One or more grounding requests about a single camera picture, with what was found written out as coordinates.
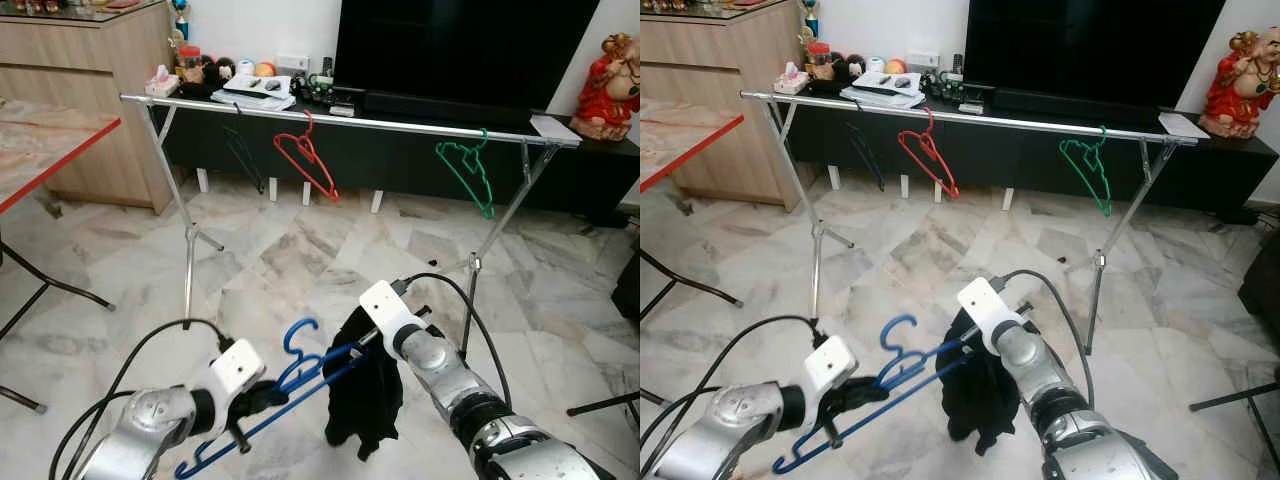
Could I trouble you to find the marble table red edge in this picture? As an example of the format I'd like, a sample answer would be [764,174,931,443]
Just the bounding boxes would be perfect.
[0,97,123,416]
[640,97,746,306]

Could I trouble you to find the black soundbar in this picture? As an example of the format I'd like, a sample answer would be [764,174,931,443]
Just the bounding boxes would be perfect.
[363,90,546,126]
[990,88,1171,123]

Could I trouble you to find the steel clothes rack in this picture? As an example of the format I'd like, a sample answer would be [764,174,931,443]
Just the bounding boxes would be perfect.
[740,90,1199,356]
[120,93,583,356]

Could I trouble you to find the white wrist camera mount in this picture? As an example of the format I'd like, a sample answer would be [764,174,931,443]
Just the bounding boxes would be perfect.
[957,277,1031,353]
[358,280,429,359]
[803,333,861,406]
[205,338,268,411]

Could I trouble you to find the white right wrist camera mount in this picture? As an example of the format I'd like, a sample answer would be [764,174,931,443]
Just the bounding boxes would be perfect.
[957,277,1031,353]
[358,280,429,359]

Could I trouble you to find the black plastic hanger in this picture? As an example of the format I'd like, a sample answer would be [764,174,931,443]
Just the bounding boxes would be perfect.
[222,122,266,194]
[848,120,886,191]

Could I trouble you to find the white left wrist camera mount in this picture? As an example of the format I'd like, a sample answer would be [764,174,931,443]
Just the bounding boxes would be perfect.
[803,333,861,406]
[205,338,268,411]

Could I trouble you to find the white paper sheet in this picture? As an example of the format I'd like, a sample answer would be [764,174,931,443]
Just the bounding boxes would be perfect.
[1158,112,1211,139]
[530,115,583,143]

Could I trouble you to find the red laughing Buddha statue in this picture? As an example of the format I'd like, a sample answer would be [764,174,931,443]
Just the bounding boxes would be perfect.
[568,33,641,141]
[1197,28,1280,139]

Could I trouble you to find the blue plastic hanger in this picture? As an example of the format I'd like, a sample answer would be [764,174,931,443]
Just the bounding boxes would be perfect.
[772,313,976,474]
[175,318,386,479]

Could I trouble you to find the black television console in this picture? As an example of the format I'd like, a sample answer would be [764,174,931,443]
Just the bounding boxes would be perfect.
[775,85,1280,216]
[150,85,641,216]

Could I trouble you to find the black printed shirt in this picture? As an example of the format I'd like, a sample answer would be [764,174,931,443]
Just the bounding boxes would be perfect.
[935,305,1026,456]
[322,305,404,461]

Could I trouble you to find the red plastic hanger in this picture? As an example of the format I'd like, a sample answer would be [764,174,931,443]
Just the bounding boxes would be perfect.
[273,110,341,204]
[897,108,961,199]

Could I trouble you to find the light wooden cabinet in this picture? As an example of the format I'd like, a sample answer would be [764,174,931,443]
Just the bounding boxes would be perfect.
[640,0,816,211]
[0,0,186,213]

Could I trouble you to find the black flat television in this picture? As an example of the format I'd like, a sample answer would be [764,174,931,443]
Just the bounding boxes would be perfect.
[333,0,601,111]
[962,0,1226,109]

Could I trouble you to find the green plastic hanger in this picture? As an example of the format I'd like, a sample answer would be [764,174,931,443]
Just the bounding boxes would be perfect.
[1060,125,1113,216]
[435,128,496,219]

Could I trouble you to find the stack of white papers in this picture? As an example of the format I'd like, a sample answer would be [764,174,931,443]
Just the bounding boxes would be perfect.
[210,73,296,111]
[840,70,926,108]

